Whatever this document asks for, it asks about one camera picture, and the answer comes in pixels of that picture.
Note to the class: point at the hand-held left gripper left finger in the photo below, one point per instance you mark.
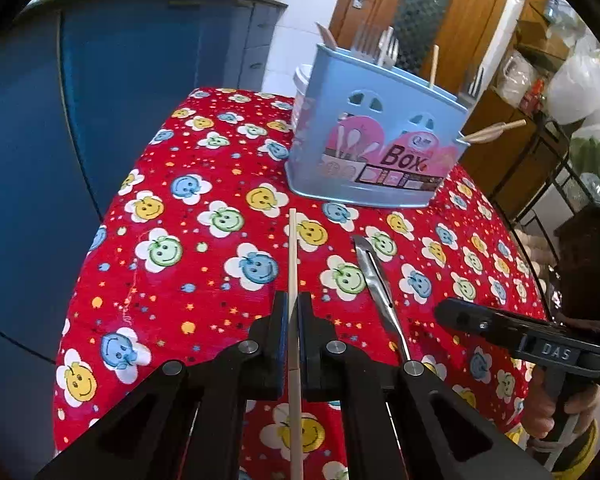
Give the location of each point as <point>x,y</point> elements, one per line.
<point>283,355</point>

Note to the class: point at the white plastic jug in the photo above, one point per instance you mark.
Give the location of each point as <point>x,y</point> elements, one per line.
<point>512,77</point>

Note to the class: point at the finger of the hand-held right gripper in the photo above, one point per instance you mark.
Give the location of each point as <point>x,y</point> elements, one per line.
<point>475,320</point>

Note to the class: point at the large white plastic bag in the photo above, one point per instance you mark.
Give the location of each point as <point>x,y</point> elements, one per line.
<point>580,80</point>

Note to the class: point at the wooden door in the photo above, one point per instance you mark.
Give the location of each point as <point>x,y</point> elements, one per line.
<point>455,35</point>

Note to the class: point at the black metal rack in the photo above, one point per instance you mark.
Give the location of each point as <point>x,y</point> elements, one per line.
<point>540,189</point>

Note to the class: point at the red bottle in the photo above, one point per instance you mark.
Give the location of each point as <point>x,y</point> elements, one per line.
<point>532,95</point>

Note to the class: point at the cardboard box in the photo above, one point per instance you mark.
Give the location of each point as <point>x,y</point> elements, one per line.
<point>540,42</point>

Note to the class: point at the light blue utensil holder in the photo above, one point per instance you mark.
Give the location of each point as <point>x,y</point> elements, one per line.
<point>330,90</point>

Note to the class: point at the red flower print tablecloth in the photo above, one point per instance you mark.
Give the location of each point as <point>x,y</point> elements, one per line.
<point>205,270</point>

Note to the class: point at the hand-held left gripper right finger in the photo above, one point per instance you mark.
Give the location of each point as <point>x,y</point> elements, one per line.
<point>302,355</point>

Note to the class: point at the blue base cabinet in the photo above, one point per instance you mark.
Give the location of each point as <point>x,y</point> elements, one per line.
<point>130,85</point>

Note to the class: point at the wooden shelf unit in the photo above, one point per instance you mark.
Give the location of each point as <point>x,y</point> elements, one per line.
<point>500,160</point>

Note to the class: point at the person's right hand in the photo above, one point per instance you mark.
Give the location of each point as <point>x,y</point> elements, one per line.
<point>537,410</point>

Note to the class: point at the tray of eggs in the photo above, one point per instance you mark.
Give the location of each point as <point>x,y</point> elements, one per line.
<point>532,255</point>

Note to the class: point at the metal table knife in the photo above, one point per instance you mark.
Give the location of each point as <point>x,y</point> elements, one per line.
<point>377,280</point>

